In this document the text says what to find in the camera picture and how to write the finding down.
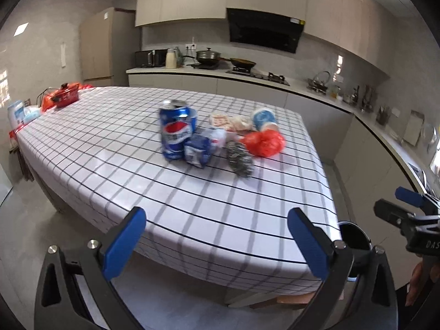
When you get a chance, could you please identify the brown wooden stool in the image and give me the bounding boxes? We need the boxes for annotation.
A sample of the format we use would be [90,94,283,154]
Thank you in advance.
[250,292,315,309]

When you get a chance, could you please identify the upper wall cabinets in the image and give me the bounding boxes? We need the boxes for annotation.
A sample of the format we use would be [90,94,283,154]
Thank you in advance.
[135,0,396,73]

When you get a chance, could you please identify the grey lidded cooking pot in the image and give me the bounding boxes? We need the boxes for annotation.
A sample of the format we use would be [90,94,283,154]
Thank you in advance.
[196,48,221,66]

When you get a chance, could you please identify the blue milk carton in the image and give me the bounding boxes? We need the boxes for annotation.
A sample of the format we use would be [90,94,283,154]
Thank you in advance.
[183,127,227,168]

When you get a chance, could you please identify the black microwave oven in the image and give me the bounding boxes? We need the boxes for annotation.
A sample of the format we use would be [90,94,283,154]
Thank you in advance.
[134,48,168,68]

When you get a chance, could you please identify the dark glass bottle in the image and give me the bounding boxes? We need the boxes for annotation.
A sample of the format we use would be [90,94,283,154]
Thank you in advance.
[351,86,359,106]

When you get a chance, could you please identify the black wok pan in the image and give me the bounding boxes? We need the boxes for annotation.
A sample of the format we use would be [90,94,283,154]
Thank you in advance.
[220,57,256,70]

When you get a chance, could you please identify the blue patterned paper cup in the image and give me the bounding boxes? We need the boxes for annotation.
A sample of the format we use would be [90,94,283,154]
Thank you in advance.
[251,107,279,132]

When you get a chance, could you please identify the black trash bucket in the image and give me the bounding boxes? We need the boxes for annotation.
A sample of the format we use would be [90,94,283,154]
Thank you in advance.
[339,221,372,282]

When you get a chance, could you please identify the white cutting board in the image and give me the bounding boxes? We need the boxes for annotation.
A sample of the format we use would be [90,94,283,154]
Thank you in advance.
[403,110,424,147]

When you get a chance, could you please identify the white paper towel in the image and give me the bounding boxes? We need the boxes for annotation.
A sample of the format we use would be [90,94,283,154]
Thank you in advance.
[229,115,254,132]

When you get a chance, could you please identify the cream electric kettle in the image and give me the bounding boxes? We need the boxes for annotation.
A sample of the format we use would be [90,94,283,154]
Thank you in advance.
[166,48,177,69]

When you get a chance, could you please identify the blue and white bowl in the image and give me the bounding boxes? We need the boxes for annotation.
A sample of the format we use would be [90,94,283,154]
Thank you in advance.
[189,108,198,133]

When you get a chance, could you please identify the blue Pepsi can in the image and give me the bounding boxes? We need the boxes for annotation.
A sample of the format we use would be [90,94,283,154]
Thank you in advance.
[159,100,193,160]

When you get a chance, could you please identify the round metal strainer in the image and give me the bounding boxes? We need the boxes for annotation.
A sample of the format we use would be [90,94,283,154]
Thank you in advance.
[421,122,438,150]

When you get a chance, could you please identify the black gas stove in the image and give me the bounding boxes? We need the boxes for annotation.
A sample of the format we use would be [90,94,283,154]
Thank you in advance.
[227,67,289,86]

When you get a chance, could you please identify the black utensil holder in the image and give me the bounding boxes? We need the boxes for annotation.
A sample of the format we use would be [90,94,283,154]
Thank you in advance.
[376,106,391,126]

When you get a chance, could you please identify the kettle with round handle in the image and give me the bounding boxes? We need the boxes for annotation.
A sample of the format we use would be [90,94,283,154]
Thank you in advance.
[307,71,331,95]

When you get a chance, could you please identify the black range hood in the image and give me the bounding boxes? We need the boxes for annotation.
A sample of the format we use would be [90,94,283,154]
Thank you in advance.
[227,7,305,54]

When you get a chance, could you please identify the person's right hand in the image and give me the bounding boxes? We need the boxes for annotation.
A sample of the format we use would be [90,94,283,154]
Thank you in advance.
[405,262,440,306]

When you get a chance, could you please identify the beige refrigerator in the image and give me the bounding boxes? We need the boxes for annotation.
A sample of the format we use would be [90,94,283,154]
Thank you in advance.
[79,7,141,86]

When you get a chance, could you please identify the steel wool scrubber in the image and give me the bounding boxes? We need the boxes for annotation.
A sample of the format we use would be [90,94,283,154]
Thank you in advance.
[226,141,254,178]

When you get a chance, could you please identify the lower kitchen cabinets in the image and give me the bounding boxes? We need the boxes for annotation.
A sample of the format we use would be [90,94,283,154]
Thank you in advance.
[127,68,425,287]

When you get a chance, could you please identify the red plastic bag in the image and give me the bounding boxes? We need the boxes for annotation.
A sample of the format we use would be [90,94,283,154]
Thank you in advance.
[240,130,286,158]

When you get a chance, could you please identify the blue white tissue pack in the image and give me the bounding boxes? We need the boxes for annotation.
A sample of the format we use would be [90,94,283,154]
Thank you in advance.
[7,101,42,130]

